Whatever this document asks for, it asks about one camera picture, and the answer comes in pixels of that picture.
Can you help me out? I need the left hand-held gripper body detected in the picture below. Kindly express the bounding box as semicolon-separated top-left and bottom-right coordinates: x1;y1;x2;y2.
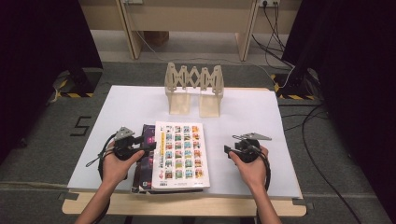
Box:
112;126;141;161

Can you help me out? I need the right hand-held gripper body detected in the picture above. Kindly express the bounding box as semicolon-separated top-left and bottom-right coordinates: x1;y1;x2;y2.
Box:
232;133;273;164

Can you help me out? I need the box with coloured icons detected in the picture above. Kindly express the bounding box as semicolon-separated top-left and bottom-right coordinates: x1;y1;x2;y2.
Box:
136;123;157;188

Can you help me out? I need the white picture-grid cover book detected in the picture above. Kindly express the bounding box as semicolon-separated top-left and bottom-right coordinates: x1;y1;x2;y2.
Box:
151;120;211;190

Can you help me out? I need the beige expandable book rack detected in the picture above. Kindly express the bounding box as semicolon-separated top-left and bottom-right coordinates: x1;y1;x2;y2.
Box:
163;62;225;119

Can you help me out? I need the person's right hand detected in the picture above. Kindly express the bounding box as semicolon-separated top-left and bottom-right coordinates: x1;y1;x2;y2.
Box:
228;147;269;191

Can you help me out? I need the person's left hand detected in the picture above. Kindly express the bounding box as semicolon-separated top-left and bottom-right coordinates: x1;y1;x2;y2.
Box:
102;146;146;187

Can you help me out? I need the white board sheet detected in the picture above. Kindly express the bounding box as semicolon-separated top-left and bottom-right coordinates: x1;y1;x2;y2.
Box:
66;85;303;200

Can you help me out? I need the light wooden table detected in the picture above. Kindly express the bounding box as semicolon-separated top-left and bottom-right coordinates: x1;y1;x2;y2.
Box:
61;87;307;217

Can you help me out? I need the gray tape piece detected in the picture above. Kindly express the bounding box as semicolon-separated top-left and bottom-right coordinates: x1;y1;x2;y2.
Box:
57;190;80;202
292;198;315;210

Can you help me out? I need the striped-edge black stand base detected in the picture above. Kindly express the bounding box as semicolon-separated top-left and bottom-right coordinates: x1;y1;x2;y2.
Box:
50;67;104;99
270;68;318;101

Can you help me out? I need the beige wooden desk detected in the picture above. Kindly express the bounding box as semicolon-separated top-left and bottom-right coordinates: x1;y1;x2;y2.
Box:
78;0;303;63

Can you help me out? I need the black curtain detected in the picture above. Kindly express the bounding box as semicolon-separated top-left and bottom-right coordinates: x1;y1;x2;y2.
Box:
0;0;105;162
281;0;396;216

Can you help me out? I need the gray lanyard strap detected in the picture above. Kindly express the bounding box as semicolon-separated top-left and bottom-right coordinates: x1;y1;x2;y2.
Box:
85;150;108;167

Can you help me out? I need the long black floor cable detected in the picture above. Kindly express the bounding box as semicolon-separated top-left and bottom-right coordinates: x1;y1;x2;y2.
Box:
301;105;363;224

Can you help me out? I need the white floor cable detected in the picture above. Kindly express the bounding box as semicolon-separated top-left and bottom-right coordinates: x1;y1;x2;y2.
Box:
134;29;297;90

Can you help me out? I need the black plugged cable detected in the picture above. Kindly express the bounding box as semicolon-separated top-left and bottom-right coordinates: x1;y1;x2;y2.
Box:
274;3;288;52
262;3;295;69

